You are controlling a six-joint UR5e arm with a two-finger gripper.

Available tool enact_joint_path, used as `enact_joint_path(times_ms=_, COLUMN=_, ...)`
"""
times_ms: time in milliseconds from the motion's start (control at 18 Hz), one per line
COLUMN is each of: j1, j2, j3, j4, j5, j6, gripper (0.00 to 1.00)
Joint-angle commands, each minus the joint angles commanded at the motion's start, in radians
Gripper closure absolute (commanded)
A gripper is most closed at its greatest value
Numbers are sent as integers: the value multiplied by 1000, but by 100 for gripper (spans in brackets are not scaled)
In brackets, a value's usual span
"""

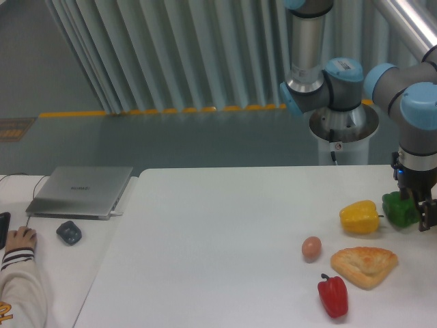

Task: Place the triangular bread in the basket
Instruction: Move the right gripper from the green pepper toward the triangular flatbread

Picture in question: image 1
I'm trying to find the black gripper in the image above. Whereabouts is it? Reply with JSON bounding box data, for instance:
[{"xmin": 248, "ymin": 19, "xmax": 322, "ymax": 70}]
[{"xmin": 391, "ymin": 152, "xmax": 437, "ymax": 232}]

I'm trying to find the triangular golden bread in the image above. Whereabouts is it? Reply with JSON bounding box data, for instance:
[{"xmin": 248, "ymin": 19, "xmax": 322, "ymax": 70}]
[{"xmin": 330, "ymin": 247, "xmax": 399, "ymax": 290}]

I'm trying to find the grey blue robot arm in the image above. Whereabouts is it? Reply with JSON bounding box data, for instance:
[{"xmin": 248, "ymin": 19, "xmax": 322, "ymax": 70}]
[{"xmin": 280, "ymin": 1, "xmax": 436, "ymax": 231}]

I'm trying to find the cream sleeve forearm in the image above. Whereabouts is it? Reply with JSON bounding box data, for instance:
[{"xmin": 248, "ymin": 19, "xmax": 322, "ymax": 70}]
[{"xmin": 1, "ymin": 247, "xmax": 47, "ymax": 327}]

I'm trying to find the person's hand on mouse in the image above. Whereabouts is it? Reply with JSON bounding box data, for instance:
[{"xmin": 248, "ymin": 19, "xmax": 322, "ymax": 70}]
[{"xmin": 5, "ymin": 226, "xmax": 37, "ymax": 253}]

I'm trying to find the green bell pepper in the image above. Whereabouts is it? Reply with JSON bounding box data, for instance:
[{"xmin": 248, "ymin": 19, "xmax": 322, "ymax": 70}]
[{"xmin": 382, "ymin": 191, "xmax": 420, "ymax": 228}]

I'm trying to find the yellow bell pepper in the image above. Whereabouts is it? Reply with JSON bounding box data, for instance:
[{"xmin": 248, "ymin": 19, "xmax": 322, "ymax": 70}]
[{"xmin": 339, "ymin": 200, "xmax": 380, "ymax": 234}]

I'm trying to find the brown egg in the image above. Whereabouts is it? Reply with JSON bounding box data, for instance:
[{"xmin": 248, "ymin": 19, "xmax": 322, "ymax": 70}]
[{"xmin": 301, "ymin": 236, "xmax": 322, "ymax": 259}]

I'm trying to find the red bell pepper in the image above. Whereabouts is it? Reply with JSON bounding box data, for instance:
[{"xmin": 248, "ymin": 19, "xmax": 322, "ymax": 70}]
[{"xmin": 318, "ymin": 273, "xmax": 348, "ymax": 318}]

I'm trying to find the silver closed laptop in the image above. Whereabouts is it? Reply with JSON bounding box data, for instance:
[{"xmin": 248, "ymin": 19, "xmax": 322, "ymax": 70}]
[{"xmin": 26, "ymin": 166, "xmax": 133, "ymax": 220}]

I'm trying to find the dark grey small tray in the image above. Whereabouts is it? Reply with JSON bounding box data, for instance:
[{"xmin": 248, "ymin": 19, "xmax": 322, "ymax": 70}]
[{"xmin": 56, "ymin": 221, "xmax": 82, "ymax": 246}]

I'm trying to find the brown floor sign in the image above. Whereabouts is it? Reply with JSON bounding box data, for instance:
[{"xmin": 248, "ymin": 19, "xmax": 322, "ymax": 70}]
[{"xmin": 0, "ymin": 118, "xmax": 36, "ymax": 142}]

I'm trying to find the black keyboard edge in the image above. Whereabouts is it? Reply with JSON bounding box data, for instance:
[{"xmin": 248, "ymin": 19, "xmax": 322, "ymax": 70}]
[{"xmin": 0, "ymin": 212, "xmax": 11, "ymax": 249}]

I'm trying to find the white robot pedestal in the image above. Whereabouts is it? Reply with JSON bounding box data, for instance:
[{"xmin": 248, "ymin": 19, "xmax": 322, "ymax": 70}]
[{"xmin": 309, "ymin": 105, "xmax": 379, "ymax": 165}]

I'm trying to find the black pedestal cable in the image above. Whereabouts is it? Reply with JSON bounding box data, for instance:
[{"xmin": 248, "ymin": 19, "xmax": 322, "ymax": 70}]
[{"xmin": 328, "ymin": 128, "xmax": 339, "ymax": 166}]

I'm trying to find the black laptop cable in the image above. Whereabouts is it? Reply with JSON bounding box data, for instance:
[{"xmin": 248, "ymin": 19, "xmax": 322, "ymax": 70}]
[{"xmin": 0, "ymin": 172, "xmax": 51, "ymax": 228}]

